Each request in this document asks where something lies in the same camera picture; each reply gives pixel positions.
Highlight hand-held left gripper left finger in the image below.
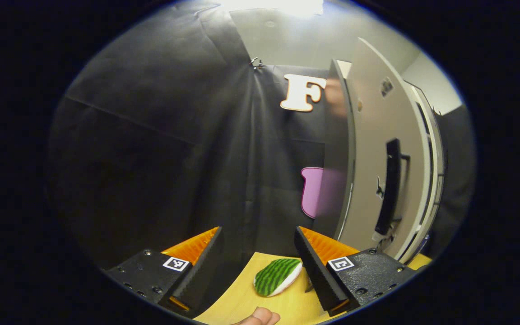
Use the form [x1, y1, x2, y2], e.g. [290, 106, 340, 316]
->
[104, 226, 224, 316]

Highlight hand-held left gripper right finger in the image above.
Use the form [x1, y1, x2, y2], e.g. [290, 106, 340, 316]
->
[293, 226, 418, 317]

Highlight white shoe cabinet door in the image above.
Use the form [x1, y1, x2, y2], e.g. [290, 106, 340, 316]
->
[339, 37, 432, 265]

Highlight white and grey shoe cabinet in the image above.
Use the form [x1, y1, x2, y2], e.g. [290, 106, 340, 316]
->
[321, 59, 446, 267]

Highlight green striped plush toy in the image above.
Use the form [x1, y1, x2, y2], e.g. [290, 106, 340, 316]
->
[253, 258, 303, 297]

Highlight black backdrop cloth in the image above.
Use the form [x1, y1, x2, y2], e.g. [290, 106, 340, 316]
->
[46, 0, 355, 271]
[432, 104, 477, 244]

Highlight black door handle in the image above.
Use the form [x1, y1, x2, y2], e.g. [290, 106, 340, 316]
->
[374, 138, 411, 236]

